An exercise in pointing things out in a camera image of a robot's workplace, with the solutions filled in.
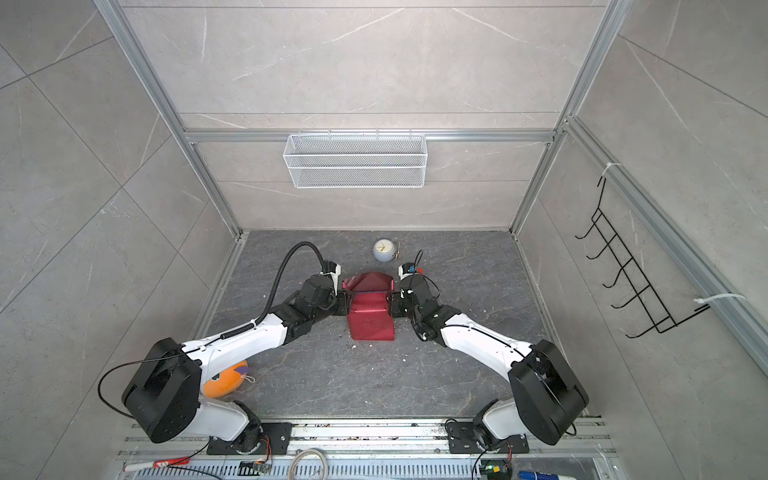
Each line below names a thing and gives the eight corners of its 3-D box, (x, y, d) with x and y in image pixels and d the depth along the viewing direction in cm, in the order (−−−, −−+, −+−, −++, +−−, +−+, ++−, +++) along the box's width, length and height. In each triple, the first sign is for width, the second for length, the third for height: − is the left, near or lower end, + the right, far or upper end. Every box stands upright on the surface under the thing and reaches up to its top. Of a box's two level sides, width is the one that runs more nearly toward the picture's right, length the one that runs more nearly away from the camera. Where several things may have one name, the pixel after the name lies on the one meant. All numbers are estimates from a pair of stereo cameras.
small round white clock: (370, 254, 115) (369, 246, 112) (384, 243, 119) (383, 235, 115) (385, 265, 112) (385, 258, 108) (399, 253, 116) (399, 245, 112)
